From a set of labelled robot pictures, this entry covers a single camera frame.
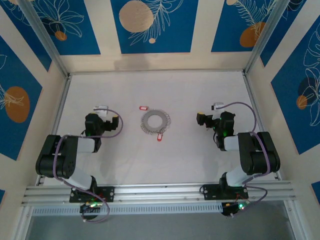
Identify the grey keyring with small rings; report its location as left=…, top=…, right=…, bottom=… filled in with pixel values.
left=140, top=109, right=172, bottom=136

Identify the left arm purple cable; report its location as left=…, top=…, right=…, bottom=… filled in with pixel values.
left=53, top=107, right=125, bottom=224

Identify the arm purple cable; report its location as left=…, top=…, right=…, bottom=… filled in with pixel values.
left=223, top=101, right=273, bottom=218
left=53, top=107, right=125, bottom=224

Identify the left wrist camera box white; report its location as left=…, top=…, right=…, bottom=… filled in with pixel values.
left=92, top=104, right=109, bottom=118

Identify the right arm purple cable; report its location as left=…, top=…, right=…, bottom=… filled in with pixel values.
left=223, top=101, right=273, bottom=218

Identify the aluminium table side rail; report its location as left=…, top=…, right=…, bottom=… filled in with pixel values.
left=36, top=74, right=73, bottom=186
left=242, top=72, right=282, bottom=181

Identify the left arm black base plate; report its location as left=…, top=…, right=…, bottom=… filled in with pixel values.
left=69, top=186, right=115, bottom=203

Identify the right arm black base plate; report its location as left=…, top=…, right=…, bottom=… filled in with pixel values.
left=202, top=183, right=249, bottom=201

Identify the aluminium mounting rail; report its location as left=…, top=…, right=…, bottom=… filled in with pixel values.
left=21, top=180, right=299, bottom=205

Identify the grey slotted cable duct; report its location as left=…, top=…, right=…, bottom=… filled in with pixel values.
left=32, top=201, right=223, bottom=217

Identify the aluminium frame post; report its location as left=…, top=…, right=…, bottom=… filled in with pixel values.
left=243, top=0, right=294, bottom=76
left=18, top=0, right=70, bottom=77

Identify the aluminium frame leg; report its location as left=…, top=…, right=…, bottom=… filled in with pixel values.
left=13, top=208, right=35, bottom=240
left=283, top=199, right=305, bottom=240

